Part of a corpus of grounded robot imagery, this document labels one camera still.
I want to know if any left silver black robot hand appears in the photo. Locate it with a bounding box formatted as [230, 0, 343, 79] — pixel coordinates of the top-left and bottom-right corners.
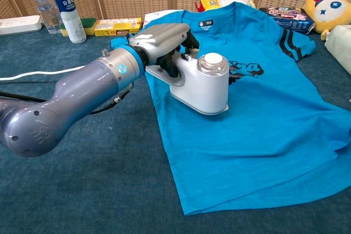
[127, 22, 200, 78]

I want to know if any white handheld steam iron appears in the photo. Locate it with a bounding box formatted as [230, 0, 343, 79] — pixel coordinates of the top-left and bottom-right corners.
[145, 49, 230, 115]

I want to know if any blue printed t-shirt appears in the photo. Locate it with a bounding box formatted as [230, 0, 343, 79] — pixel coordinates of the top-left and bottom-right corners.
[110, 2, 351, 216]

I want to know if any pink white soft package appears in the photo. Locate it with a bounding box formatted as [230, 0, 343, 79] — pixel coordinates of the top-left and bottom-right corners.
[142, 9, 184, 25]

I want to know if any yellow rectangular box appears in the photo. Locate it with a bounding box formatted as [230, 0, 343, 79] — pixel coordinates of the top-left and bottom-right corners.
[93, 17, 143, 37]

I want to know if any yellow clear snack package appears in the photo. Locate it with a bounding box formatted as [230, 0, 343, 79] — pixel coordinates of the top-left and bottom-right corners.
[195, 0, 256, 13]

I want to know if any green yellow sponge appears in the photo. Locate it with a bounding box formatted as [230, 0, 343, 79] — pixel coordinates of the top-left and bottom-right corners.
[60, 17, 97, 37]

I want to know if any white bottle blue cap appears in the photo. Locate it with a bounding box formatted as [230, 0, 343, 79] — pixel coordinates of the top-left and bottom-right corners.
[48, 0, 87, 44]

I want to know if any clear plastic water bottle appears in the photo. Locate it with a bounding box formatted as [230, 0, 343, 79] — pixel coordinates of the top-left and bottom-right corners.
[24, 0, 63, 35]

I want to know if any dark sanitary pad package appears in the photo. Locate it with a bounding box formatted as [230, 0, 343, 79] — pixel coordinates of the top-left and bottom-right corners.
[259, 6, 316, 35]

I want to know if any white power strip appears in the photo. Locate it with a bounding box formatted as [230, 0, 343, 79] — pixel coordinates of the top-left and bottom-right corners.
[0, 15, 43, 36]

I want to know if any yellow plush toy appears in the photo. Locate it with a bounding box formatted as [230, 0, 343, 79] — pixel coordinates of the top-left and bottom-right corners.
[301, 0, 351, 41]

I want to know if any dark teal tablecloth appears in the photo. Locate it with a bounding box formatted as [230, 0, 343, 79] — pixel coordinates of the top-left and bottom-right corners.
[0, 25, 351, 234]

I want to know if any long white cotton pack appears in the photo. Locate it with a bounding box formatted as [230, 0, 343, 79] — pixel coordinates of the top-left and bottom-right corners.
[325, 25, 351, 76]

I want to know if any white power cable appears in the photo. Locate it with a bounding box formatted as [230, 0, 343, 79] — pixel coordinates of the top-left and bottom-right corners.
[0, 65, 88, 82]

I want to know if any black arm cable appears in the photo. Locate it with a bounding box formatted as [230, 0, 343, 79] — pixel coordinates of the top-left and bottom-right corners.
[0, 80, 135, 116]

